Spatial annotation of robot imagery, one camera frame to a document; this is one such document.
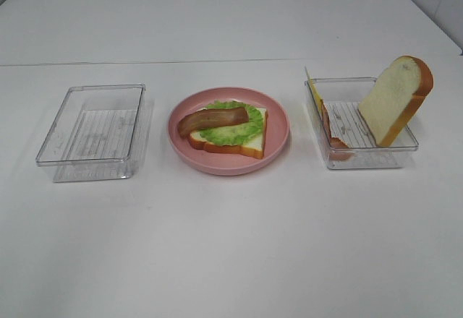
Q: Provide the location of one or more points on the green lettuce leaf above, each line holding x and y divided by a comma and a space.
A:
237, 134

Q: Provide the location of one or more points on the bread slice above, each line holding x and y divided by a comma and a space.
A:
396, 96
254, 148

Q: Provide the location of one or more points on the brown bacon strip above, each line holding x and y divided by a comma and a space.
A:
211, 118

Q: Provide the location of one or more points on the pink round plate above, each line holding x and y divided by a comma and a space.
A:
277, 132

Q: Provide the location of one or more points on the yellow cheese slice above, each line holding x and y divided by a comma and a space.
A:
316, 97

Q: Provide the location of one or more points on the right clear plastic tray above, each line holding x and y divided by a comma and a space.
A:
341, 97

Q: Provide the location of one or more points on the clear plastic tray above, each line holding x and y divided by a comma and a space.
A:
98, 134
341, 97

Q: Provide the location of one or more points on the left clear plastic tray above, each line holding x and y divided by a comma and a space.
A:
98, 134

